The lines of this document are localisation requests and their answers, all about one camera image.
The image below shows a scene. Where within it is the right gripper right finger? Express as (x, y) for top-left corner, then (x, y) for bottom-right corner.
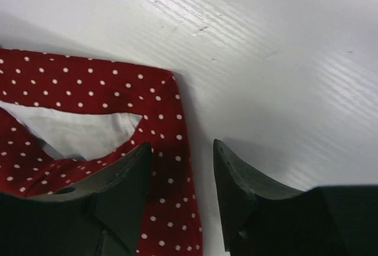
(213, 140), (377, 255)

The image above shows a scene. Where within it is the red polka dot skirt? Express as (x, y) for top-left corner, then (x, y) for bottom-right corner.
(1, 49), (203, 255)

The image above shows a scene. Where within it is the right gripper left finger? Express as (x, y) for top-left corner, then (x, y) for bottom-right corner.
(1, 142), (152, 255)

